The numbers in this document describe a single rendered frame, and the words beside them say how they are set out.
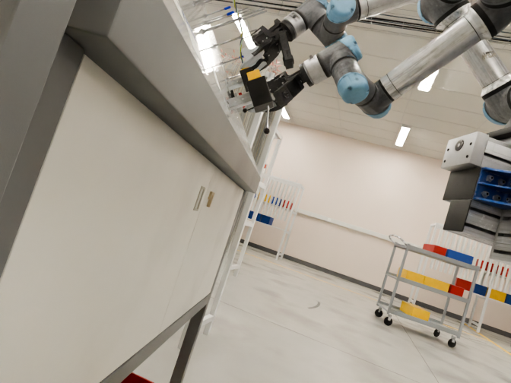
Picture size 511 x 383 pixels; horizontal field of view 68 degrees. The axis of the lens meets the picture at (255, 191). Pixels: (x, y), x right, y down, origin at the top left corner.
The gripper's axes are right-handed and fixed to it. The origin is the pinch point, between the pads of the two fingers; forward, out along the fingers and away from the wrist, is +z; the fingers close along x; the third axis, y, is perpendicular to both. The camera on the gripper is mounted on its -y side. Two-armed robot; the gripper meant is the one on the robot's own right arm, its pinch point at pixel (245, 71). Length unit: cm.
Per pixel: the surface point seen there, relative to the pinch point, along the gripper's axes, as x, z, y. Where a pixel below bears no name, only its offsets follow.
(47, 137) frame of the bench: 76, 41, -47
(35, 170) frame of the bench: 76, 44, -49
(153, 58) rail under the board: 74, 31, -45
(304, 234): -807, -78, 100
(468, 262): -378, -144, -133
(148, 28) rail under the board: 76, 29, -45
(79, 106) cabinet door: 74, 38, -45
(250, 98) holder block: 28.4, 13.8, -26.5
